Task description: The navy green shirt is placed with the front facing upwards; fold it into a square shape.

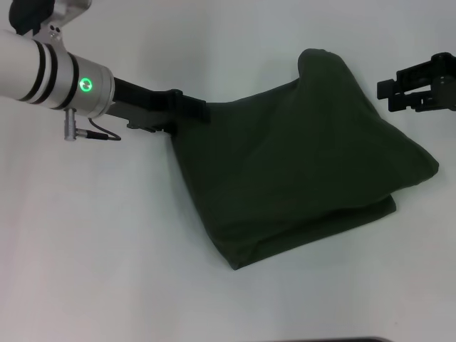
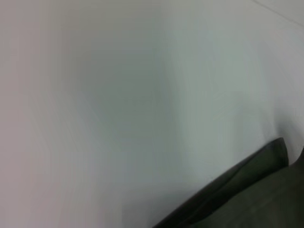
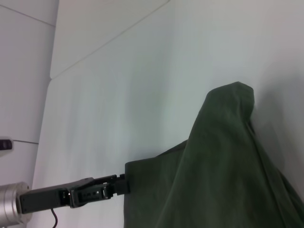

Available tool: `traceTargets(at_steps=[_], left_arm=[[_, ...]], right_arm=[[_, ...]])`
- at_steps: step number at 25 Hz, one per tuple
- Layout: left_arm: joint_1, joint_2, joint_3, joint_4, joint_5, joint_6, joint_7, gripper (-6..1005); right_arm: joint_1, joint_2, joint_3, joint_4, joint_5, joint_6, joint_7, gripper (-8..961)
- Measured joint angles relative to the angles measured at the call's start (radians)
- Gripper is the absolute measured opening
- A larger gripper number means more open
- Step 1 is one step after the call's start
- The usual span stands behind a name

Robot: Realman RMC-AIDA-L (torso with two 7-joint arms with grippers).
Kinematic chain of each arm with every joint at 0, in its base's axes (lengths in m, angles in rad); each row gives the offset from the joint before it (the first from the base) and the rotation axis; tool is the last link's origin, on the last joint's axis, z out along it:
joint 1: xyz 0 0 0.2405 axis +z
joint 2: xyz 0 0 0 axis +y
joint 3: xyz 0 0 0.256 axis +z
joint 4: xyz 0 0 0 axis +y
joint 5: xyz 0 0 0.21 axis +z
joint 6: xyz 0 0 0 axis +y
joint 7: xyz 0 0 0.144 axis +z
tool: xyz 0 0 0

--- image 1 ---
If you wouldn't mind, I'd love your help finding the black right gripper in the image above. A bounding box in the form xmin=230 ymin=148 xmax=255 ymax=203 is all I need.
xmin=376 ymin=52 xmax=456 ymax=113

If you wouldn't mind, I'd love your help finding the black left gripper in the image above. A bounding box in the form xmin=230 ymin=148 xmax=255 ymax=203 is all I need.
xmin=105 ymin=76 xmax=212 ymax=135

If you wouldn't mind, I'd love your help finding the dark green FREE t-shirt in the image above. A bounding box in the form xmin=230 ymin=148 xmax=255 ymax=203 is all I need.
xmin=169 ymin=47 xmax=440 ymax=272

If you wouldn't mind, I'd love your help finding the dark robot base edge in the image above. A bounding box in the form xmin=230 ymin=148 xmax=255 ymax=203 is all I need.
xmin=333 ymin=336 xmax=393 ymax=342

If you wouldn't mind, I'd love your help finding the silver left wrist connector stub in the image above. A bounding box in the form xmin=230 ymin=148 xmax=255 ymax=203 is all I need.
xmin=63 ymin=108 xmax=78 ymax=143

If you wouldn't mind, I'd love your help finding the left gripper cable with plug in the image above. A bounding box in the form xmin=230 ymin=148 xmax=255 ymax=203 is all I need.
xmin=76 ymin=118 xmax=123 ymax=143

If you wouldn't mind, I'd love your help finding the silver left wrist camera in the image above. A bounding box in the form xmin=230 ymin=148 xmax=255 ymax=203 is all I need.
xmin=9 ymin=0 xmax=93 ymax=46

